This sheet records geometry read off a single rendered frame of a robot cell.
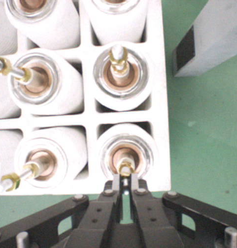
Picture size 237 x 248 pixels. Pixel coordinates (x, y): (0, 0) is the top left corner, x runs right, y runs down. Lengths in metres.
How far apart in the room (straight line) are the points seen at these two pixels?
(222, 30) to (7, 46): 0.35
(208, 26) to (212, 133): 0.31
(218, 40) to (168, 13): 0.30
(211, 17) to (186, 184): 0.41
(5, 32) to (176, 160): 0.48
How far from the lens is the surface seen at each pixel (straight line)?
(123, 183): 0.16
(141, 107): 0.43
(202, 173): 0.56
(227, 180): 0.60
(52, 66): 0.27
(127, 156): 0.23
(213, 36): 0.32
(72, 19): 0.34
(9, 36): 0.39
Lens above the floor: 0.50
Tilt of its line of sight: 86 degrees down
